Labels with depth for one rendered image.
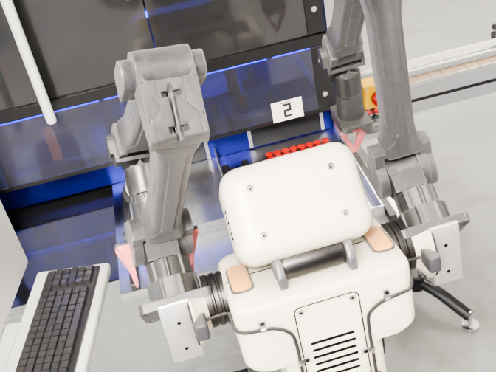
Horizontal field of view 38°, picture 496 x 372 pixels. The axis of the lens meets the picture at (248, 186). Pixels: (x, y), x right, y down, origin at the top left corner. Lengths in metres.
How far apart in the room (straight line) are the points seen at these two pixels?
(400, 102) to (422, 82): 1.02
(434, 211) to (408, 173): 0.08
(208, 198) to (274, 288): 0.87
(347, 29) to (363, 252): 0.43
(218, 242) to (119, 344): 0.72
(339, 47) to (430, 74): 0.87
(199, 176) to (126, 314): 0.53
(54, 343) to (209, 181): 0.60
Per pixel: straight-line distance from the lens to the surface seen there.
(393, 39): 1.13
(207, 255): 1.74
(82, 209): 2.08
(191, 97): 0.90
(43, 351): 1.74
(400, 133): 1.21
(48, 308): 1.84
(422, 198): 1.22
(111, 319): 2.30
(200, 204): 1.91
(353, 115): 1.55
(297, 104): 1.96
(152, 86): 0.90
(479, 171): 3.44
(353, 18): 1.31
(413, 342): 2.66
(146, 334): 2.35
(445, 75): 2.23
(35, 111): 1.90
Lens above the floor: 1.97
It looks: 34 degrees down
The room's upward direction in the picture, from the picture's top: 12 degrees counter-clockwise
